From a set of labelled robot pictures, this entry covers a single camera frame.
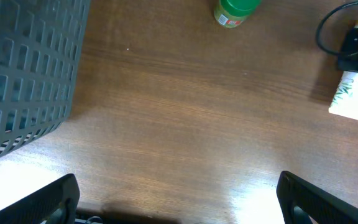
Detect white tube with tan cap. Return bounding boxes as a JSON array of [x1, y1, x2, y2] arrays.
[[328, 71, 358, 120]]

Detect dark grey plastic basket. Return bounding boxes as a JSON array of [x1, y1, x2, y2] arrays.
[[0, 0, 90, 157]]

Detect green lidded jar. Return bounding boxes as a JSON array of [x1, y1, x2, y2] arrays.
[[214, 0, 262, 28]]

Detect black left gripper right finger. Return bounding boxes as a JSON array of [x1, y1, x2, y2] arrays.
[[276, 170, 358, 223]]

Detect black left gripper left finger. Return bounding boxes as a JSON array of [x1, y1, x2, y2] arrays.
[[0, 174, 80, 224]]

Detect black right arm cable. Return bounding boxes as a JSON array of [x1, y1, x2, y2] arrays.
[[314, 0, 358, 97]]

